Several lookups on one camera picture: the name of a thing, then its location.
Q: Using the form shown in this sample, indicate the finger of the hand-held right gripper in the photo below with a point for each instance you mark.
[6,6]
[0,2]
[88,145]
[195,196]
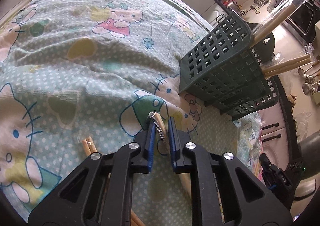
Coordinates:
[267,166]

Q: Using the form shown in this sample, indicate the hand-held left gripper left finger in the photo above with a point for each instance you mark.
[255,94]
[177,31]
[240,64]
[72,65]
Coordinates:
[150,151]

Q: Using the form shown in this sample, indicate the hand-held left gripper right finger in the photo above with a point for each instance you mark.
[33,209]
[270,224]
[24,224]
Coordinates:
[173,146]

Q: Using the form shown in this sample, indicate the bamboo chopstick pair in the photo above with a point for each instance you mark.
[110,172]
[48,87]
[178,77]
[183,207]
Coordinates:
[88,144]
[161,128]

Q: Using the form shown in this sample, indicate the green plastic utensil basket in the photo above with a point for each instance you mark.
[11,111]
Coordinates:
[212,66]

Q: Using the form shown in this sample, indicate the set of chopsticks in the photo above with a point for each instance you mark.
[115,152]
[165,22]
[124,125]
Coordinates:
[275,25]

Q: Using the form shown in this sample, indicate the row of hanging kitchen utensils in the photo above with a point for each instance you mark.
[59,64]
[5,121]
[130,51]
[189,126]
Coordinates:
[307,88]

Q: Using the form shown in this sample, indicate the large steel canister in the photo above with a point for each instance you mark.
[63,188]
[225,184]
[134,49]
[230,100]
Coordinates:
[311,151]

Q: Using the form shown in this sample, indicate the clear plastic bag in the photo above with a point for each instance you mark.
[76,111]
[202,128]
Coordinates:
[303,121]

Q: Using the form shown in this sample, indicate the cartoon cat printed tablecloth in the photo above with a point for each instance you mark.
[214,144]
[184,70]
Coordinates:
[75,78]

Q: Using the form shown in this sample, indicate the black range hood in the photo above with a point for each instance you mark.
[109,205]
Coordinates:
[303,23]

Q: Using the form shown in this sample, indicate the small hanging metal spoons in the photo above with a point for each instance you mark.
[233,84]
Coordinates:
[258,1]

